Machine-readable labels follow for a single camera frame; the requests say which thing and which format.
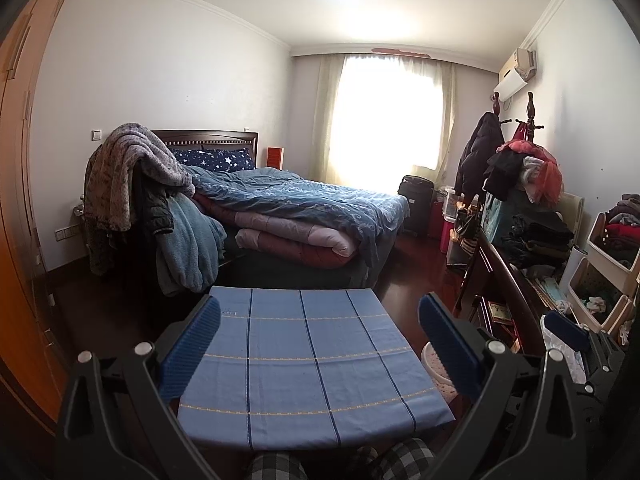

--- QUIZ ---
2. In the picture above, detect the orange wooden wardrobe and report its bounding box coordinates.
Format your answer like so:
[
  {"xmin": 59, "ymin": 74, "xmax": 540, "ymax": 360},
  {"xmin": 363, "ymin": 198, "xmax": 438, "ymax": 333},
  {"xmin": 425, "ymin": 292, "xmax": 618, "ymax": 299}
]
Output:
[{"xmin": 1, "ymin": 0, "xmax": 68, "ymax": 434}]

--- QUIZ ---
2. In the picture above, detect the dark padded jacket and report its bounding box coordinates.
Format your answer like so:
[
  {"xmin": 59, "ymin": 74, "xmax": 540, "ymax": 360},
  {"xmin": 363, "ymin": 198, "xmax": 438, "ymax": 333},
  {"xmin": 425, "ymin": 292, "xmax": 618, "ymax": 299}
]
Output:
[{"xmin": 142, "ymin": 188, "xmax": 174, "ymax": 235}]

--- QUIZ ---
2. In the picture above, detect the light blue fleece blanket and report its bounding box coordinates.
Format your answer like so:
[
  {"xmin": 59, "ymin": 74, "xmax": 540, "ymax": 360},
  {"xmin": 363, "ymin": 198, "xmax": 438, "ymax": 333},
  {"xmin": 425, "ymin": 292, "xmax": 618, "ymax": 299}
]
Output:
[{"xmin": 156, "ymin": 194, "xmax": 227, "ymax": 295}]

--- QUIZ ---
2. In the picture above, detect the black suitcase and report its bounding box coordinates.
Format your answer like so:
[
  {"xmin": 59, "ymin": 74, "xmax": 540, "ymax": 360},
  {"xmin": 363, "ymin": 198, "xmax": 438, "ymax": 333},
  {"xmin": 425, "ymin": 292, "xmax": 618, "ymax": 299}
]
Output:
[{"xmin": 398, "ymin": 174, "xmax": 434, "ymax": 237}]

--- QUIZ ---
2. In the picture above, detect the pile of red clothes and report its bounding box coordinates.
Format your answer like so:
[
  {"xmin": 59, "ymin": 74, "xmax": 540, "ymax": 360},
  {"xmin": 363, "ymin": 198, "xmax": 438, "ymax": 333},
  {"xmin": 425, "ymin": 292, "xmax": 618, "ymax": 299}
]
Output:
[{"xmin": 484, "ymin": 139, "xmax": 563, "ymax": 206}]

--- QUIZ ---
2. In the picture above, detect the dark wooden headboard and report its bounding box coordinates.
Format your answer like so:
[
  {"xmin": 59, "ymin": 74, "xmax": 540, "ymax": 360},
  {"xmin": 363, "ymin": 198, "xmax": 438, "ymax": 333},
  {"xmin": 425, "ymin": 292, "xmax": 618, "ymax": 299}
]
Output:
[{"xmin": 152, "ymin": 129, "xmax": 258, "ymax": 164}]

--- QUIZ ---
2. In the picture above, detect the blue checked tablecloth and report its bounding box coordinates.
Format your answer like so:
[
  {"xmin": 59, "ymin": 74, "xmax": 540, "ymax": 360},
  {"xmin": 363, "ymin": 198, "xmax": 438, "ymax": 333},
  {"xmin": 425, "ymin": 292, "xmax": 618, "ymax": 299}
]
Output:
[{"xmin": 178, "ymin": 287, "xmax": 454, "ymax": 451}]

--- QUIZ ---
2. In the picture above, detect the white air conditioner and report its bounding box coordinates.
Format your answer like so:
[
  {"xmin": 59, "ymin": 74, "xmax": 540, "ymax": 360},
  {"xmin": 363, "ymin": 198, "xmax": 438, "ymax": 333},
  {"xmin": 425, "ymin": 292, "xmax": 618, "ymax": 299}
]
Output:
[{"xmin": 494, "ymin": 48, "xmax": 537, "ymax": 102}]

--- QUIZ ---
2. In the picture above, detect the star pattern blue pillow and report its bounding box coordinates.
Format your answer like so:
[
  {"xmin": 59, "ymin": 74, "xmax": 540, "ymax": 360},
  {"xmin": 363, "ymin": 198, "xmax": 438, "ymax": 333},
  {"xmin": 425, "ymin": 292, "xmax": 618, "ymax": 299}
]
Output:
[{"xmin": 172, "ymin": 148, "xmax": 255, "ymax": 172}]

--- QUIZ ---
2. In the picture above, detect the black jacket on rack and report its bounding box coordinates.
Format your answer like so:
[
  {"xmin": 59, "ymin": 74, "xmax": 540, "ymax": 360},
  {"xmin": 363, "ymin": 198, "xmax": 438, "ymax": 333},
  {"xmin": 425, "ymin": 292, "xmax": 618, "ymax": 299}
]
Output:
[{"xmin": 454, "ymin": 112, "xmax": 504, "ymax": 203}]

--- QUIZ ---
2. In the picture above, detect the dark wooden desk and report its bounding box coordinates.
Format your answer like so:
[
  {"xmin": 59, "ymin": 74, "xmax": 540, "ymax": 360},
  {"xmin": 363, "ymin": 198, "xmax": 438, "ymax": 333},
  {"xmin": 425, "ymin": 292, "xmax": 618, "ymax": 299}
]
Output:
[{"xmin": 454, "ymin": 234, "xmax": 550, "ymax": 356}]

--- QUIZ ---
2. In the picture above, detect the grey knitted blanket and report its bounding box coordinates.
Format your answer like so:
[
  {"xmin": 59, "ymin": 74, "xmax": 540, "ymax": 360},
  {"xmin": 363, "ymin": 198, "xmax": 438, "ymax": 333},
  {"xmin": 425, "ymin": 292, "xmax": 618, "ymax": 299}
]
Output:
[{"xmin": 84, "ymin": 122, "xmax": 195, "ymax": 232}]

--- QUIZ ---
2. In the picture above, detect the crumpled white paper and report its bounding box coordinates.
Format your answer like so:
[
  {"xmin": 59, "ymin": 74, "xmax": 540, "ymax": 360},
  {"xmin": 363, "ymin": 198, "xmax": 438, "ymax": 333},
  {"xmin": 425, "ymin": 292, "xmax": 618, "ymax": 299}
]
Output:
[{"xmin": 540, "ymin": 316, "xmax": 587, "ymax": 385}]

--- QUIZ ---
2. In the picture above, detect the white storage shelf unit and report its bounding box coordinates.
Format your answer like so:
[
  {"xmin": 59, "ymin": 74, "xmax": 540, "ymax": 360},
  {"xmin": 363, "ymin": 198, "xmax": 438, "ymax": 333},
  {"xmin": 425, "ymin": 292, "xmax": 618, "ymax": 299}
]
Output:
[{"xmin": 567, "ymin": 212, "xmax": 639, "ymax": 337}]

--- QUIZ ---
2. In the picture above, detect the pink and red folded quilt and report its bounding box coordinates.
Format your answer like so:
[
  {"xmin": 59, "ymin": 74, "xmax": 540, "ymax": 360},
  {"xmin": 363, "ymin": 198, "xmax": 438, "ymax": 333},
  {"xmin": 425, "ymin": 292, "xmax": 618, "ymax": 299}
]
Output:
[{"xmin": 194, "ymin": 193, "xmax": 358, "ymax": 269}]

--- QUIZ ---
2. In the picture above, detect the cream sheer curtain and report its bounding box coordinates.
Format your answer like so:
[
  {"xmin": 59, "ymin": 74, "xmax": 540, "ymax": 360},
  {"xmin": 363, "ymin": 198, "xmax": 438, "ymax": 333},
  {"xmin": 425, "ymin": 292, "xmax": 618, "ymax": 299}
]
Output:
[{"xmin": 308, "ymin": 54, "xmax": 457, "ymax": 193}]

